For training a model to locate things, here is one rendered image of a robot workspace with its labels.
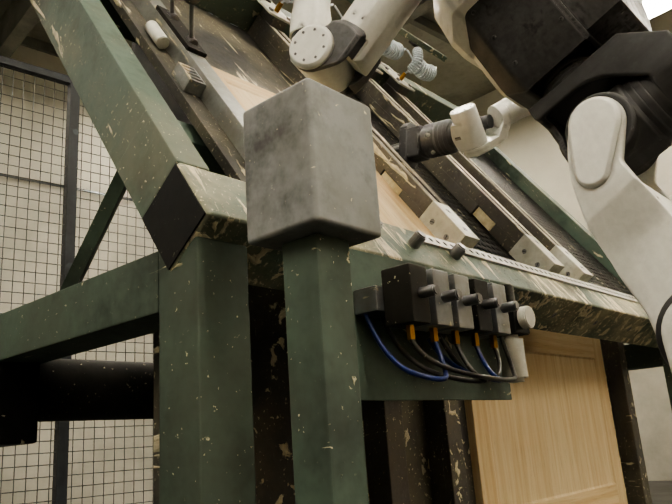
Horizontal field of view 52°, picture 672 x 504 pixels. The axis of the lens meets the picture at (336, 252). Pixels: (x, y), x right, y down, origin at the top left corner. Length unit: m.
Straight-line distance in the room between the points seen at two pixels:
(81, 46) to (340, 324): 0.78
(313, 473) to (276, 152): 0.37
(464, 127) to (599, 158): 0.65
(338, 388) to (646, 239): 0.54
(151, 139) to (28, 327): 0.44
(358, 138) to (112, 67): 0.52
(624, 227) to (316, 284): 0.51
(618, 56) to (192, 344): 0.77
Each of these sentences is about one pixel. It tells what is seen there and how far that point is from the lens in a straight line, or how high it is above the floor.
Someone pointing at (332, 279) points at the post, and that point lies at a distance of 0.81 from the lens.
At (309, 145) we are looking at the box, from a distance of 0.80.
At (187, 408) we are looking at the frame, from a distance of 0.92.
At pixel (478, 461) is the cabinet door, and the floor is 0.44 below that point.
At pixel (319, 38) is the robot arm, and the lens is 1.17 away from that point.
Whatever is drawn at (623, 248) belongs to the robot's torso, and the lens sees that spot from 1.11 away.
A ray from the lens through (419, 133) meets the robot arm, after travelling 1.81.
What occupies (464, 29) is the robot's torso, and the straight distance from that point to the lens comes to 1.30.
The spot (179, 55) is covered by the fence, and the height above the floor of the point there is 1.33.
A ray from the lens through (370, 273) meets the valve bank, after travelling 1.14.
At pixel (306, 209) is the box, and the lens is 0.78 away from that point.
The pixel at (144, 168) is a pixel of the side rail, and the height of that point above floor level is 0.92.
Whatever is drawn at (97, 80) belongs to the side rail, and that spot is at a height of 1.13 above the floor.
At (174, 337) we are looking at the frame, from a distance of 0.95.
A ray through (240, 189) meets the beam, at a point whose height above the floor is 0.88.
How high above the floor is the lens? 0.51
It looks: 15 degrees up
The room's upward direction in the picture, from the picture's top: 4 degrees counter-clockwise
